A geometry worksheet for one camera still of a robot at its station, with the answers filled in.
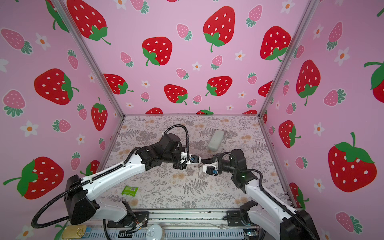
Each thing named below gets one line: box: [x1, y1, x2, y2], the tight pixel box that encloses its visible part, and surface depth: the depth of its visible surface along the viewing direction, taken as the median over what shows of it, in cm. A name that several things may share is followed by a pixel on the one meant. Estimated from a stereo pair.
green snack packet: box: [121, 185, 139, 197], surface depth 83 cm
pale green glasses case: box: [208, 130, 224, 151], surface depth 103 cm
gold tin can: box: [62, 224, 87, 239], surface depth 69 cm
